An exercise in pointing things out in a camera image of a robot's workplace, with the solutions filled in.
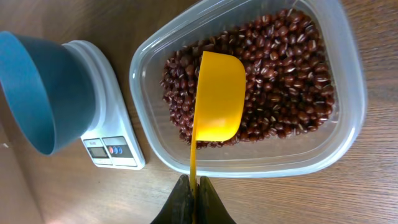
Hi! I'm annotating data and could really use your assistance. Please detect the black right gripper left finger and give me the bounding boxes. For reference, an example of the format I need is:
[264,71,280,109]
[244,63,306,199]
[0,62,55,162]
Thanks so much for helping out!
[151,174,194,224]

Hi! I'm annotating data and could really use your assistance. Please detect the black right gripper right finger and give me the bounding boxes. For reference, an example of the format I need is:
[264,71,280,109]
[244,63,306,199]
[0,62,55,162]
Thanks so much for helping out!
[197,176,236,224]

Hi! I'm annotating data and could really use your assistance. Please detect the white digital kitchen scale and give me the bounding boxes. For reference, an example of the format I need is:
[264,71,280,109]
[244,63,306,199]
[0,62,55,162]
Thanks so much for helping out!
[63,40,146,170]

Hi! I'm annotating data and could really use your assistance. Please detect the yellow plastic measuring scoop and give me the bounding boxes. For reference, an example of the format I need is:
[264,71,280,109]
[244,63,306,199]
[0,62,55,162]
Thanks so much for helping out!
[188,50,247,190]

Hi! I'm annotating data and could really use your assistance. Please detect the red adzuki beans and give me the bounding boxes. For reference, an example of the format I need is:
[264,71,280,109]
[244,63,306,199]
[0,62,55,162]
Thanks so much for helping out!
[160,8,335,149]

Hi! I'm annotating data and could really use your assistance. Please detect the blue plastic bowl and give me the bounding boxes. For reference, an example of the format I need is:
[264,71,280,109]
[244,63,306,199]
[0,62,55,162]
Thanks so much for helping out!
[1,31,96,155]

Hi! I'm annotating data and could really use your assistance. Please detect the clear plastic food container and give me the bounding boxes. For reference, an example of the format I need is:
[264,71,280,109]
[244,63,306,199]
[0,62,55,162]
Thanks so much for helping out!
[130,0,366,178]

